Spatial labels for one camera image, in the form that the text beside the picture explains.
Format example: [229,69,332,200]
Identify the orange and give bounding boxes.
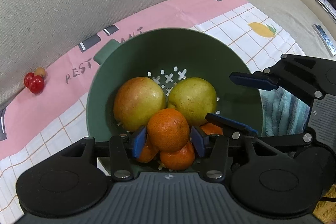
[201,122,223,135]
[146,109,190,152]
[159,141,195,170]
[137,137,159,163]

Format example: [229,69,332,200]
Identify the yellow-green pear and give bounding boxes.
[167,77,217,126]

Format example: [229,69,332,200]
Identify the red cherry tomato front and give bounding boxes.
[29,75,45,94]

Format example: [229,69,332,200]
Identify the red cherry tomato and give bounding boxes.
[23,72,34,88]
[29,75,45,94]

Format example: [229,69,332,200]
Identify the striped teal clothing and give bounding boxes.
[260,88,310,136]

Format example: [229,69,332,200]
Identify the pink and white tablecloth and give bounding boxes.
[1,0,303,223]

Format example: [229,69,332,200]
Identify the green colander bowl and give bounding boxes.
[87,28,263,142]

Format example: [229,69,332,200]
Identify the small brown fruit by sofa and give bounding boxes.
[34,67,47,79]

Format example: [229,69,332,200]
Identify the red cherry tomato back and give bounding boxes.
[23,72,34,88]

